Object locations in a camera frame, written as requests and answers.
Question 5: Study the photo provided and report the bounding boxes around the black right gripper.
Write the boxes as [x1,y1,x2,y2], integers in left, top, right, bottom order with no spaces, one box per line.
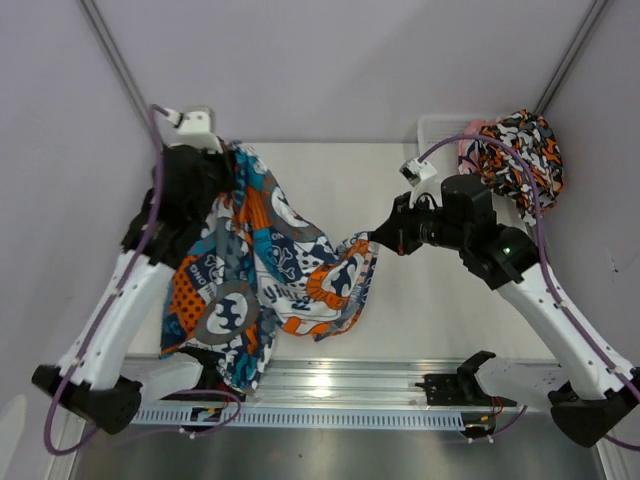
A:
[371,190,470,256]

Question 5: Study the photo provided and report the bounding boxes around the colourful patterned shorts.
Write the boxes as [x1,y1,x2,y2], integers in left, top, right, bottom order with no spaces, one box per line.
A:
[160,145,379,392]

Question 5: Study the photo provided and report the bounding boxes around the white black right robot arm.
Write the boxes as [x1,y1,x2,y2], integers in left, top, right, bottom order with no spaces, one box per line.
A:
[372,175,639,448]

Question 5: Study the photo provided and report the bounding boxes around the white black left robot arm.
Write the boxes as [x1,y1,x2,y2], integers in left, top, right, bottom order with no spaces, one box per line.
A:
[31,145,237,434]

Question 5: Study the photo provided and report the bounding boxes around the orange camouflage shorts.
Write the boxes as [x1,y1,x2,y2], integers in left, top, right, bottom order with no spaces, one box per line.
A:
[474,110,564,225]

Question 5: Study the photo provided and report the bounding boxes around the pink cloth in basket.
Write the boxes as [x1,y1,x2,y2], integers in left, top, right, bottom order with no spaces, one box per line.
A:
[458,119,488,174]

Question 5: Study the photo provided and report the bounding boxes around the white plastic basket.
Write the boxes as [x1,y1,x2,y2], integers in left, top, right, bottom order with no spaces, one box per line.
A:
[417,114,476,158]

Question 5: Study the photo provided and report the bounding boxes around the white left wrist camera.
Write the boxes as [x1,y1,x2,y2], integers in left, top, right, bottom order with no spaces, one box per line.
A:
[166,106,223,154]

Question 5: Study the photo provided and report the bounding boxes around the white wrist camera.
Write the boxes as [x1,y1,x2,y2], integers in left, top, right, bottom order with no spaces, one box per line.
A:
[399,158,438,208]
[166,106,223,154]

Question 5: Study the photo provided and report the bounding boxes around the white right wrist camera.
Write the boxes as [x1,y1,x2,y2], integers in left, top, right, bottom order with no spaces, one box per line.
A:
[399,158,438,208]

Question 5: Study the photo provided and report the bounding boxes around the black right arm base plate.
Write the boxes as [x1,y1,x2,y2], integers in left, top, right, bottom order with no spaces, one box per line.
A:
[415,373,516,407]

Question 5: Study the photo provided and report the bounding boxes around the aluminium mounting rail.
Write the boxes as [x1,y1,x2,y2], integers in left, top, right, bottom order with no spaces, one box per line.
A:
[119,353,566,414]

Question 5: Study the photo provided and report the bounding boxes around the left aluminium frame post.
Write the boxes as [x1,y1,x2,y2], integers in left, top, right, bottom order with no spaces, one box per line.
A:
[77,0,160,145]

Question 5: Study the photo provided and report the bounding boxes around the aluminium frame post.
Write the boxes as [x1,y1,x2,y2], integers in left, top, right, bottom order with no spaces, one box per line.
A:
[77,0,160,145]
[534,0,614,115]

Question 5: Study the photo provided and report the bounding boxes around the white slotted cable duct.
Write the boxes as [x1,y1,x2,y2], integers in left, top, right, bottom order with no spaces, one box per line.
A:
[132,405,465,431]

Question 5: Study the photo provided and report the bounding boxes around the right aluminium frame post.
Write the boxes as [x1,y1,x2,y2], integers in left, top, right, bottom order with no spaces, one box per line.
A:
[534,0,614,115]

